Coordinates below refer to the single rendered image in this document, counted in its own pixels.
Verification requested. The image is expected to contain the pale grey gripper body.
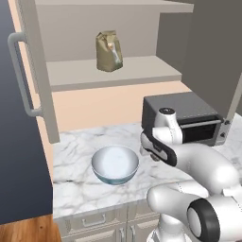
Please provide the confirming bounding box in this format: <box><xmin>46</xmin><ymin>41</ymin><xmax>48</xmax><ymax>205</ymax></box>
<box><xmin>139</xmin><ymin>146</ymin><xmax>153</xmax><ymax>157</ymax></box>

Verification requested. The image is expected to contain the white and blue bowl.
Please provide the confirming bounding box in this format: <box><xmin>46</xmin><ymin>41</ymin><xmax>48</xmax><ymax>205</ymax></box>
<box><xmin>91</xmin><ymin>145</ymin><xmax>140</xmax><ymax>185</ymax></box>

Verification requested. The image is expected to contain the dark blue-grey fridge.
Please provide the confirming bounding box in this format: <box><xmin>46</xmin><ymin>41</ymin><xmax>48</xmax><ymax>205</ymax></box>
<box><xmin>0</xmin><ymin>0</ymin><xmax>54</xmax><ymax>226</ymax></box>

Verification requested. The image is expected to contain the dark grey toaster oven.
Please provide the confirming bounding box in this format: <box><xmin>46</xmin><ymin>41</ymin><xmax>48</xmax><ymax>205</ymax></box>
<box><xmin>141</xmin><ymin>91</ymin><xmax>232</xmax><ymax>147</ymax></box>

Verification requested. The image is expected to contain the narrow grey drawer front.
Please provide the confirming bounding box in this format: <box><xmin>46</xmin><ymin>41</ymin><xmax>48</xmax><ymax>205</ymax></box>
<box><xmin>126</xmin><ymin>199</ymin><xmax>161</xmax><ymax>223</ymax></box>

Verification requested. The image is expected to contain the grey base cupboard door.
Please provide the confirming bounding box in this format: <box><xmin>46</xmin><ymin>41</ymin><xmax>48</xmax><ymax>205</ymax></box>
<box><xmin>61</xmin><ymin>226</ymin><xmax>129</xmax><ymax>242</ymax></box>
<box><xmin>126</xmin><ymin>216</ymin><xmax>163</xmax><ymax>242</ymax></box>

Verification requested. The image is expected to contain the wide grey drawer front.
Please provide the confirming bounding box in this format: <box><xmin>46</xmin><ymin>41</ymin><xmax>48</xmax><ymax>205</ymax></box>
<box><xmin>64</xmin><ymin>206</ymin><xmax>129</xmax><ymax>235</ymax></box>

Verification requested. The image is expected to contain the brown paper bag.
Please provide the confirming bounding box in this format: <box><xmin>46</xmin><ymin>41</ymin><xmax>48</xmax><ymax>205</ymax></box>
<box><xmin>95</xmin><ymin>29</ymin><xmax>124</xmax><ymax>73</ymax></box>

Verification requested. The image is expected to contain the toaster oven bar handle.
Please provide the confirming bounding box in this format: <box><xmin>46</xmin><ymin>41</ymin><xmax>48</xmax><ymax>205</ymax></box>
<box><xmin>179</xmin><ymin>118</ymin><xmax>223</xmax><ymax>130</ymax></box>

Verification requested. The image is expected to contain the grey cupboard door handle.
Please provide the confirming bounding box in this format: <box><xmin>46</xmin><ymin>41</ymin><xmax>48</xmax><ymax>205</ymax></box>
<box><xmin>118</xmin><ymin>227</ymin><xmax>126</xmax><ymax>242</ymax></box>
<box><xmin>130</xmin><ymin>224</ymin><xmax>137</xmax><ymax>242</ymax></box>

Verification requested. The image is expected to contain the grey drawer handle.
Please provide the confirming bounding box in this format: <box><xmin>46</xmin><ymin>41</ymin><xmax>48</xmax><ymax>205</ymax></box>
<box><xmin>81</xmin><ymin>214</ymin><xmax>107</xmax><ymax>228</ymax></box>

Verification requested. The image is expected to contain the open grey wall cupboard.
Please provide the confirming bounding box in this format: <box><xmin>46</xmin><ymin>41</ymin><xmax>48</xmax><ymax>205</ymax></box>
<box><xmin>33</xmin><ymin>0</ymin><xmax>195</xmax><ymax>93</ymax></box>

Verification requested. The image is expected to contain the grey cupboard door with handle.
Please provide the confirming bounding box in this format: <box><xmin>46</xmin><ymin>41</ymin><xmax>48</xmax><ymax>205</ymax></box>
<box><xmin>14</xmin><ymin>0</ymin><xmax>61</xmax><ymax>145</ymax></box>

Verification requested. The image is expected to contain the grey bar door handle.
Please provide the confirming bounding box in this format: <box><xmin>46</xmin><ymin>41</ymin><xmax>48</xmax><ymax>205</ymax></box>
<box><xmin>7</xmin><ymin>31</ymin><xmax>44</xmax><ymax>118</ymax></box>

